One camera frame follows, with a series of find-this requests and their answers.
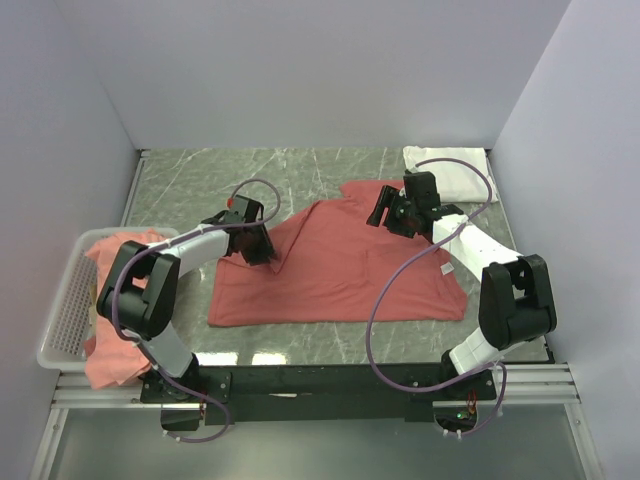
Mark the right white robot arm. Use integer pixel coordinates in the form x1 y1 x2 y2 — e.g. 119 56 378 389
367 172 557 379

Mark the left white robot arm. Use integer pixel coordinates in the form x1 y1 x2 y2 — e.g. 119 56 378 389
97 194 275 379

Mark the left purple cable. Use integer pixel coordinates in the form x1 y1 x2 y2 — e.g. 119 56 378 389
111 178 282 445

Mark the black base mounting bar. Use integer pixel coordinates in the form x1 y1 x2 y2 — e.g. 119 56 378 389
140 363 497 431

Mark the white plastic basket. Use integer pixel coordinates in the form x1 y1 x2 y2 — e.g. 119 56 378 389
37 227 149 373

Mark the aluminium frame rail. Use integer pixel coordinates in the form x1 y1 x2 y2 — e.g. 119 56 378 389
50 364 581 409

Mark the dark red t-shirt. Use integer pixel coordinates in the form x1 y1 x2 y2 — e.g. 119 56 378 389
208 180 467 327

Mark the folded white t-shirt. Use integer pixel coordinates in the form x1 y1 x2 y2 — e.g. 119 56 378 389
403 146 499 203

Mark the salmon pink t-shirt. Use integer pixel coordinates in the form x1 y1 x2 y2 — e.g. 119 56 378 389
85 229 167 389

